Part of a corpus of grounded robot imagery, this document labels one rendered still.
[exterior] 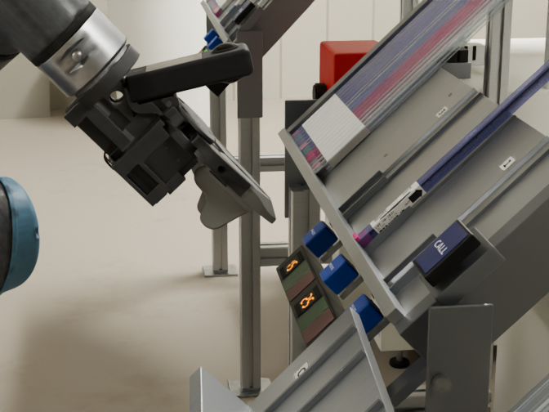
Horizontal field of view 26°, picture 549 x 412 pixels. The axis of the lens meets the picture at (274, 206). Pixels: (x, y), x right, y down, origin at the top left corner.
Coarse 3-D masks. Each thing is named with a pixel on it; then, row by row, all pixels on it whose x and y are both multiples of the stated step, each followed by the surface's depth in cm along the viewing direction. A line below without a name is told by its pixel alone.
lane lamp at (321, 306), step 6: (324, 300) 116; (318, 306) 116; (324, 306) 115; (306, 312) 117; (312, 312) 116; (318, 312) 115; (300, 318) 117; (306, 318) 116; (312, 318) 115; (300, 324) 116; (306, 324) 115
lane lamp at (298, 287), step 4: (308, 272) 124; (312, 272) 123; (304, 276) 124; (308, 276) 123; (312, 276) 122; (300, 280) 124; (304, 280) 123; (308, 280) 122; (312, 280) 122; (296, 284) 124; (300, 284) 123; (304, 284) 122; (308, 284) 122; (292, 288) 124; (296, 288) 123; (300, 288) 122; (304, 288) 122; (288, 292) 124; (292, 292) 123; (296, 292) 122; (300, 292) 122; (288, 296) 123; (292, 296) 122; (296, 296) 122
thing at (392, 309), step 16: (288, 144) 151; (304, 160) 142; (304, 176) 137; (320, 192) 129; (336, 208) 124; (336, 224) 119; (352, 240) 113; (352, 256) 110; (368, 256) 112; (368, 272) 105; (368, 288) 102; (384, 288) 100; (384, 304) 98; (400, 304) 101
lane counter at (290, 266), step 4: (300, 252) 130; (296, 256) 130; (300, 256) 129; (292, 260) 130; (296, 260) 129; (300, 260) 128; (288, 264) 130; (292, 264) 129; (296, 264) 128; (280, 268) 131; (284, 268) 130; (288, 268) 129; (292, 268) 128; (280, 272) 130; (284, 272) 129; (288, 272) 128; (284, 276) 128
